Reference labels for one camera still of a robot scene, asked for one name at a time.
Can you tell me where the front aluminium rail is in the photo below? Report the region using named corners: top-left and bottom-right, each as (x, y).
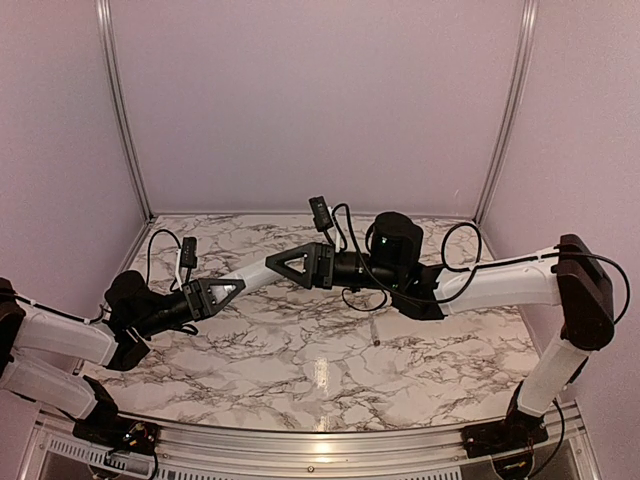
top-left (17, 403), bottom-right (603, 479)

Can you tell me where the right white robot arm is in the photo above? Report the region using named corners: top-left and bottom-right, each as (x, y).
top-left (266, 212), bottom-right (615, 448)

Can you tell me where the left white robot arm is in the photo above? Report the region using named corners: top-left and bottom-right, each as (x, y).
top-left (1, 270), bottom-right (246, 445)

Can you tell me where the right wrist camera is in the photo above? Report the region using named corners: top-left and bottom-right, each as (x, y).
top-left (308, 196), bottom-right (342, 251)

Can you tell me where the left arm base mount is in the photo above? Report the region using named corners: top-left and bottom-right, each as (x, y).
top-left (73, 376), bottom-right (159, 456)

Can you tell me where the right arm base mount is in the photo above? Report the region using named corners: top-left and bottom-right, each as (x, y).
top-left (461, 383), bottom-right (549, 458)

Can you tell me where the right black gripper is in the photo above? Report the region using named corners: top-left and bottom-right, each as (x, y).
top-left (264, 243), bottom-right (402, 292)

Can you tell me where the aluminium frame post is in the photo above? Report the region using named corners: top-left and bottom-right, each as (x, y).
top-left (95, 0), bottom-right (154, 223)
top-left (473, 0), bottom-right (540, 226)

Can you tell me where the white remote control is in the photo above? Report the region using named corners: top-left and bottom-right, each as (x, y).
top-left (211, 258), bottom-right (286, 302)

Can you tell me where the left aluminium frame post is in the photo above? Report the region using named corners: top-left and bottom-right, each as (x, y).
top-left (95, 0), bottom-right (154, 223)

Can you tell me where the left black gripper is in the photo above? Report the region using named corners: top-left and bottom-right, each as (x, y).
top-left (134, 278), bottom-right (245, 339)

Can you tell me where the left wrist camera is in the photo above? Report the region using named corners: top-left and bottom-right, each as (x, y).
top-left (170, 236), bottom-right (198, 292)

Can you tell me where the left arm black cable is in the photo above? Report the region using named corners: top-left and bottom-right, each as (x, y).
top-left (14, 228), bottom-right (184, 326)

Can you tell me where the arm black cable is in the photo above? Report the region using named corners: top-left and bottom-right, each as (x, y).
top-left (14, 228), bottom-right (184, 326)
top-left (332, 202), bottom-right (631, 326)

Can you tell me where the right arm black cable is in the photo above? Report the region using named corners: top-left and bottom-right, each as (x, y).
top-left (332, 202), bottom-right (631, 326)

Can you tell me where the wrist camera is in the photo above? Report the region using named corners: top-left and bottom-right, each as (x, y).
top-left (308, 196), bottom-right (342, 251)
top-left (170, 236), bottom-right (198, 292)

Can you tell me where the right aluminium frame post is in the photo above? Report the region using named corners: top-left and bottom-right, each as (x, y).
top-left (473, 0), bottom-right (540, 226)

